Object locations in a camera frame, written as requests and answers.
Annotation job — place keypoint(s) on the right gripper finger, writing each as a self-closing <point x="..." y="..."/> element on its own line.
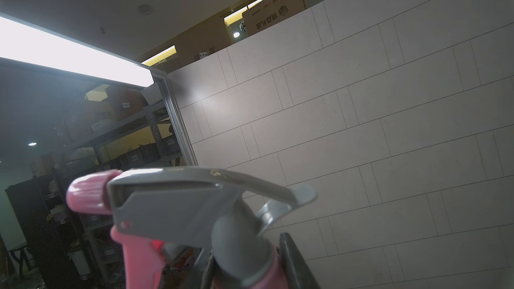
<point x="297" y="273"/>

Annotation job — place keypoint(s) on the pink grey spray nozzle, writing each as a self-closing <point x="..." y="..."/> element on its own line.
<point x="158" y="211"/>

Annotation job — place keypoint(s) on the metal storage shelving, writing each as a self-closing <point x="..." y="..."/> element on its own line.
<point x="75" y="250"/>

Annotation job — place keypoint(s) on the cardboard box on shelf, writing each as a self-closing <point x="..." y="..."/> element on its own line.
<point x="270" y="12"/>

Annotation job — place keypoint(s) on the ceiling light panel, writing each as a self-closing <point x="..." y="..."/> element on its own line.
<point x="26" y="43"/>

